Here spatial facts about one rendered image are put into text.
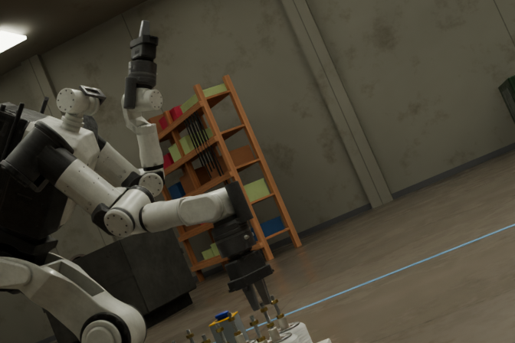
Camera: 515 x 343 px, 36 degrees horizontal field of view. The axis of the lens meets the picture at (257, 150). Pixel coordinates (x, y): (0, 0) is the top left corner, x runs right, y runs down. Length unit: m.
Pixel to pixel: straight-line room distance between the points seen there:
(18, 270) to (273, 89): 9.22
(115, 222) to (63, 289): 0.36
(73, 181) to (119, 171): 0.50
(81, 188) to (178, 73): 9.73
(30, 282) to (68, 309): 0.13
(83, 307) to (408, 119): 9.07
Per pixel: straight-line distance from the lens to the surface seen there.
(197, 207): 1.85
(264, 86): 11.34
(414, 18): 11.14
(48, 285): 2.27
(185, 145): 10.24
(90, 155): 2.21
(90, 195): 2.02
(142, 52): 2.53
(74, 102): 2.21
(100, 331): 2.20
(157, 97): 2.51
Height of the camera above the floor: 0.54
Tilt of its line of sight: 4 degrees up
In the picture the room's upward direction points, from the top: 23 degrees counter-clockwise
